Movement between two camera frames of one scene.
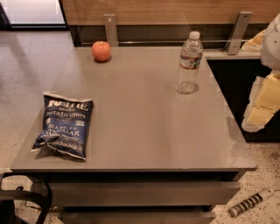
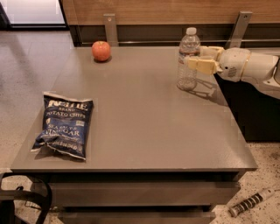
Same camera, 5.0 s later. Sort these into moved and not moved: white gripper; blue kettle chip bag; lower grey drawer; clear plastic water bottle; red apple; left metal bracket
Moved: white gripper; clear plastic water bottle
Not moved: red apple; left metal bracket; blue kettle chip bag; lower grey drawer
